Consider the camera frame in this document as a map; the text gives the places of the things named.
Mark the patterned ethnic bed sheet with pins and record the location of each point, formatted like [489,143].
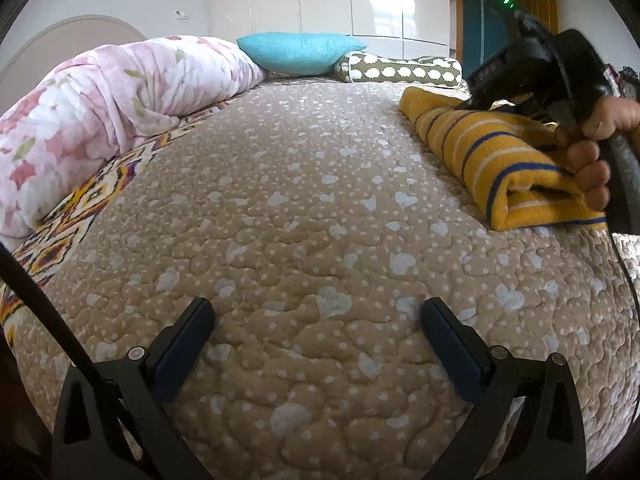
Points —
[122,256]

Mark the white glossy wardrobe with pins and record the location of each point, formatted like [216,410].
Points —
[397,28]

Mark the person's right hand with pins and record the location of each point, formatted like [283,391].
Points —
[582,145]

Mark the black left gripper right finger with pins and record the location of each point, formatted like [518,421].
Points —
[548,441]

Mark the beige dotted quilted bedspread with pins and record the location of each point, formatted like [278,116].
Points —
[346,225]

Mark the round beige headboard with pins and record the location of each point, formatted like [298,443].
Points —
[56,44]

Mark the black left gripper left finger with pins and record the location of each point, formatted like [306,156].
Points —
[111,422]

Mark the pink floral duvet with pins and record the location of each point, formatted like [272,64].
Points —
[101,104]

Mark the olive white-patterned bolster pillow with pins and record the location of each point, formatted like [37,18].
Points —
[436,71]

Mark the yellow striped knit sweater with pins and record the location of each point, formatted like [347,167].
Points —
[510,164]

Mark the teal pillow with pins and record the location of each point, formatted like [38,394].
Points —
[298,53]

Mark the brown wooden door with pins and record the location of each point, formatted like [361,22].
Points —
[537,2]

